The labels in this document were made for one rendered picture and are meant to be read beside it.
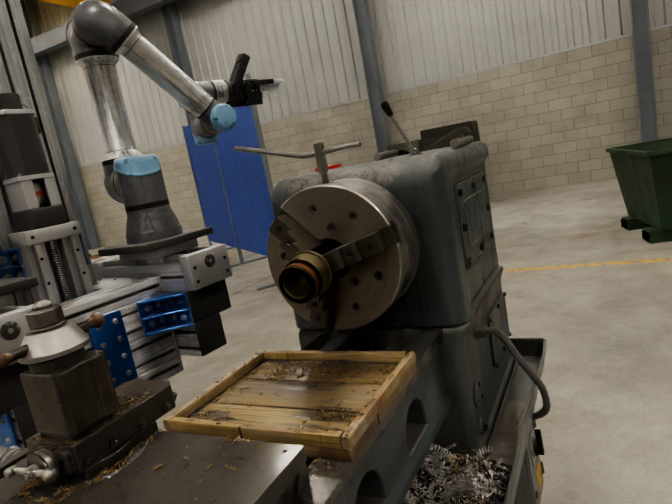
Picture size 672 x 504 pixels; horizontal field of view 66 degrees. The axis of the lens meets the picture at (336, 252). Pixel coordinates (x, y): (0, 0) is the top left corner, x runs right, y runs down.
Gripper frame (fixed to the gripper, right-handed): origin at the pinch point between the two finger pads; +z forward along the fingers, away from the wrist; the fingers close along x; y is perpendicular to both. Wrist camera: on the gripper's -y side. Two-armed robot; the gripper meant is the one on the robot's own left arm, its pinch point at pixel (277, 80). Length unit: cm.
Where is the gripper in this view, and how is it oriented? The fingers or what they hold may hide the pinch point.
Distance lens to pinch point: 189.5
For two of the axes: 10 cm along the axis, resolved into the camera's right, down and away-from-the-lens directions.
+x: 5.9, 1.7, -7.9
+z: 8.0, -2.5, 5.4
